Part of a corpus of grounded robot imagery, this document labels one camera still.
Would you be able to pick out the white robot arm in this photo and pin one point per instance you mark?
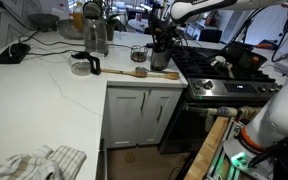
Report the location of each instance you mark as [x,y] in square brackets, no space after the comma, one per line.
[268,131]

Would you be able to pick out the steel utensil holder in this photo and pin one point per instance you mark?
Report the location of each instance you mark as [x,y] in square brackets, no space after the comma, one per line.
[160,59]

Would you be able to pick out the stove knob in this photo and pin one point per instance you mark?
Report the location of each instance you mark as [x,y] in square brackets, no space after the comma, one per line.
[199,85]

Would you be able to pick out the stainless gas stove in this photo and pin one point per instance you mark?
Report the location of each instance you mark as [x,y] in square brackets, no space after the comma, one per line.
[214,89]

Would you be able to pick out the stove control panel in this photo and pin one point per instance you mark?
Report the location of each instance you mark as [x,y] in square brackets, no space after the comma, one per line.
[239,88]

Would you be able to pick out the wooden spoon on counter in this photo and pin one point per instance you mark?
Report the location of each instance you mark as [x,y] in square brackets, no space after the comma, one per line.
[142,74]

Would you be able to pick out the white cabinet doors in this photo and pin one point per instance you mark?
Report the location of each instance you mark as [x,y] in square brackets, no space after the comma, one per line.
[135,116]

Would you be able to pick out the glass coffee carafe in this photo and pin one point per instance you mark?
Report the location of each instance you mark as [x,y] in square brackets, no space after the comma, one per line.
[83,64]

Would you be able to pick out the potted green plant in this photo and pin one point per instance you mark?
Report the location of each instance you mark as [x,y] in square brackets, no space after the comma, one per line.
[112,21]

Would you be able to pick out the glass blender jar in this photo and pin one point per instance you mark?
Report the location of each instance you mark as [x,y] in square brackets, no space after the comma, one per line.
[94,29]

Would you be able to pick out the white spoon rest spoon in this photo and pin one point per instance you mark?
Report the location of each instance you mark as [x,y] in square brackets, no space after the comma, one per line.
[222,62]

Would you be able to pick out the orange bottle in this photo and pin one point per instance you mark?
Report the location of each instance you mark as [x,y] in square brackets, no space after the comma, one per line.
[77,16]

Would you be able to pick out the metal bowl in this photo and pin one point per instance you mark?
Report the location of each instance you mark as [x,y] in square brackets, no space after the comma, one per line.
[67,30]

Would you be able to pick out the striped dish towel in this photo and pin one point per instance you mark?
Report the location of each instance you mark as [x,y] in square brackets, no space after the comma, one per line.
[64,163]

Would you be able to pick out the dark stone bowl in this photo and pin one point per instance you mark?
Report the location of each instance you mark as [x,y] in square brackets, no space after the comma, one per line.
[44,22]

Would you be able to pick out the black power adapter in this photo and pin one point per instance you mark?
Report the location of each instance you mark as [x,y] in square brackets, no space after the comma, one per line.
[14,54]

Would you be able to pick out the small glass wire cup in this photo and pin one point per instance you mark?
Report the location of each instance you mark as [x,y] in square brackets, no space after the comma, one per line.
[138,53]

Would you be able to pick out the orange handled saucepan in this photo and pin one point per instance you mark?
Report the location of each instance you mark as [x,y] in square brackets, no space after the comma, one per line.
[243,56]

